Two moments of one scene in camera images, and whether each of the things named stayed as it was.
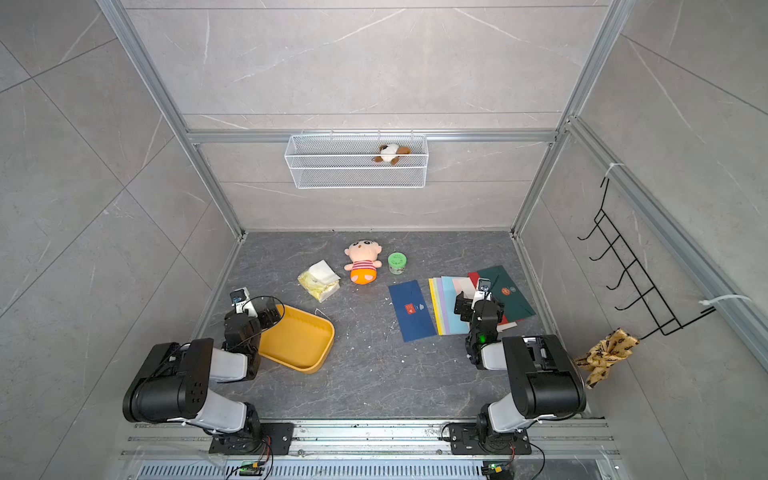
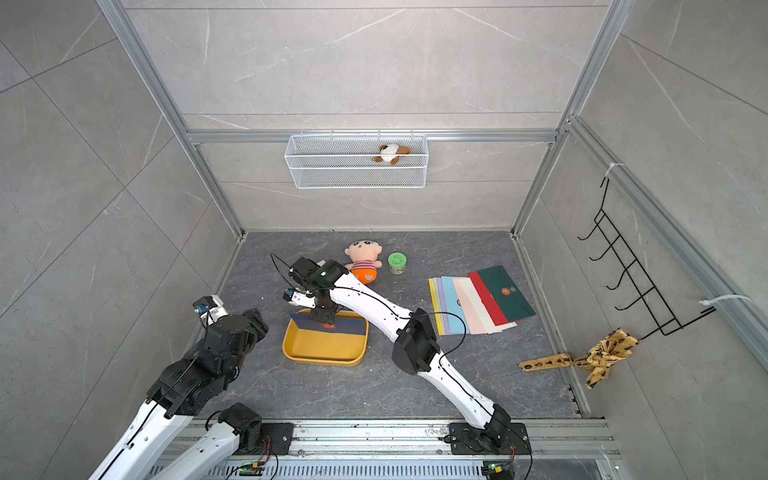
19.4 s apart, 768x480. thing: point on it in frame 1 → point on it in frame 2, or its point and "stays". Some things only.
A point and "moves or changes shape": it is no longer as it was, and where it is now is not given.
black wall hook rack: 642,282 stays
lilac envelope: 443,307 stays
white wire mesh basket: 357,161 stays
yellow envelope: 436,307 stays
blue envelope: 412,313 → 340,324
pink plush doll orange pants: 364,255 stays
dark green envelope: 516,307 stays
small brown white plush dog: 391,149 stays
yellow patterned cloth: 616,346 stays
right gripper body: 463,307 → 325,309
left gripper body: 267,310 → 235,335
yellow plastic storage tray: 299,341 moves or changes shape
